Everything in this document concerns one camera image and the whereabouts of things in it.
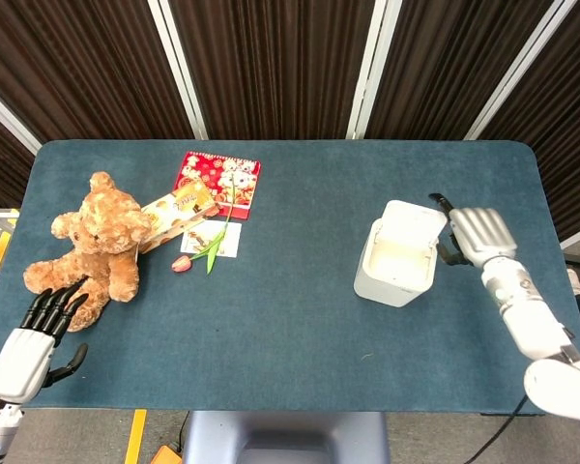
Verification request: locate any black cable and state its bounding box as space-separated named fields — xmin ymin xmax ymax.
xmin=463 ymin=394 xmax=531 ymax=464

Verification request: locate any white picture card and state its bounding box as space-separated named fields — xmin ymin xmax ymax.
xmin=180 ymin=219 xmax=243 ymax=258

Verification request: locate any white plastic bin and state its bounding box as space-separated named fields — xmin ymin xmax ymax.
xmin=353 ymin=199 xmax=449 ymax=308

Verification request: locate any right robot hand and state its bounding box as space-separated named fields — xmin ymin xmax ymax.
xmin=428 ymin=192 xmax=518 ymax=268

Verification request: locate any brown teddy bear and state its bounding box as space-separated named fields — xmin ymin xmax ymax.
xmin=22 ymin=171 xmax=154 ymax=333

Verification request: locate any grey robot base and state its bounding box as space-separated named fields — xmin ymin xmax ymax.
xmin=181 ymin=411 xmax=391 ymax=464

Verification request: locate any orange floor device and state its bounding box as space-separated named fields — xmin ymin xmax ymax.
xmin=149 ymin=445 xmax=184 ymax=464

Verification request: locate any yellow snack box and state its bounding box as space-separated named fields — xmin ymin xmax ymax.
xmin=137 ymin=179 xmax=221 ymax=256

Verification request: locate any blue table mat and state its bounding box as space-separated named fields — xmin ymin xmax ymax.
xmin=0 ymin=139 xmax=580 ymax=417

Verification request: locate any red festive gift bag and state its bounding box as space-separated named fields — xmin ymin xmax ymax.
xmin=173 ymin=151 xmax=262 ymax=221

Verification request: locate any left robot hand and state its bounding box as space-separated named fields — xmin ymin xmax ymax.
xmin=0 ymin=278 xmax=90 ymax=405

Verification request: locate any artificial tulip flower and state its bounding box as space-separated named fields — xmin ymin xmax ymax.
xmin=170 ymin=172 xmax=238 ymax=276

